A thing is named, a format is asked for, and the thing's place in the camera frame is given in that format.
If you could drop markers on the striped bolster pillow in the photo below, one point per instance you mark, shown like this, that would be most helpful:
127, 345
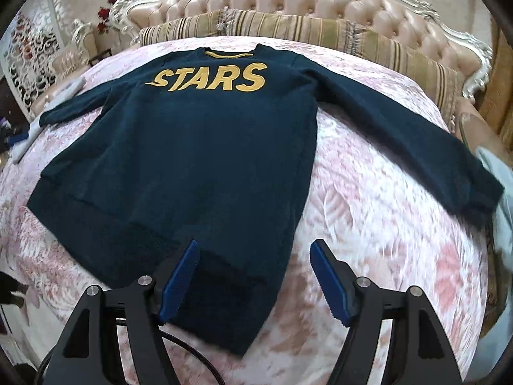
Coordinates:
180, 28
300, 28

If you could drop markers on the navy sweater with yellow print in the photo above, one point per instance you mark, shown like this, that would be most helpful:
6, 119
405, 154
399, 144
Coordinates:
192, 148

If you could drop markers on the pink tufted armchair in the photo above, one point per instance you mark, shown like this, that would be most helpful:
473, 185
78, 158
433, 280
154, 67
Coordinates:
66, 66

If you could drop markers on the small dark tray table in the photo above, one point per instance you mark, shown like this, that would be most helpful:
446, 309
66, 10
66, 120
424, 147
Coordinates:
100, 53

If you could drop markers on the pink floral bedspread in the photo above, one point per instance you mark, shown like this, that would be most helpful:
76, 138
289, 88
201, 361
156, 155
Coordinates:
380, 228

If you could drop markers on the white ornate screen divider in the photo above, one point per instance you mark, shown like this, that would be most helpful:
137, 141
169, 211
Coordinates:
32, 60

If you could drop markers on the red roses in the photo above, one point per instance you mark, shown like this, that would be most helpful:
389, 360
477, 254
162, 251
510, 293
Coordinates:
105, 12

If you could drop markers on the pale blue cloth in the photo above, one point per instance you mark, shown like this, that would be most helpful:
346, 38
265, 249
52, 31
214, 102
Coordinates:
503, 256

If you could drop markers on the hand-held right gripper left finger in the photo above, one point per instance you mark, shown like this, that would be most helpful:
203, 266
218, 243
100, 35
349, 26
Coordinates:
180, 284

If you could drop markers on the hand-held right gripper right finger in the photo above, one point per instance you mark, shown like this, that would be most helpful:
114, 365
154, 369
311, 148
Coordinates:
328, 280

